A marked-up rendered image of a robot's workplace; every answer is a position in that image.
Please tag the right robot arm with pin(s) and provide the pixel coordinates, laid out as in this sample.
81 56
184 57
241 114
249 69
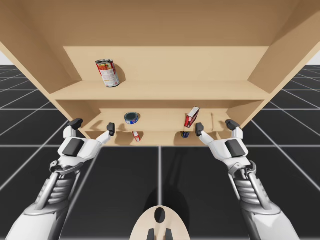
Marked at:
270 220

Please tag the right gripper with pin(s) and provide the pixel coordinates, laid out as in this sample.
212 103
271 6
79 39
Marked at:
220 148

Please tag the green and blue rectangular can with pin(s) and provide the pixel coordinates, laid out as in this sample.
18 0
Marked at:
185 134

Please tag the pale wooden shelf unit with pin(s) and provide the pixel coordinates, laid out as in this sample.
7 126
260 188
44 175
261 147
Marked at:
175 62

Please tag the blue flat can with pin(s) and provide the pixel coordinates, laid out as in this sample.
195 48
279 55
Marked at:
131 118

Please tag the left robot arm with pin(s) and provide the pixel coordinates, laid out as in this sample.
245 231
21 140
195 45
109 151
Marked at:
32 217

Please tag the tan robot part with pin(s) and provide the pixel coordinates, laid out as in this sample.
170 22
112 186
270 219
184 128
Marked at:
173 222

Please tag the red and white can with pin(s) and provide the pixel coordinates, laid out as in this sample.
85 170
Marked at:
108 73

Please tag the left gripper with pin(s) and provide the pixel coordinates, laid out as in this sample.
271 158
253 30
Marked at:
85 148

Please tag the red and white carton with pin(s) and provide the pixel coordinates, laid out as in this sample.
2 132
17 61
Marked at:
136 137

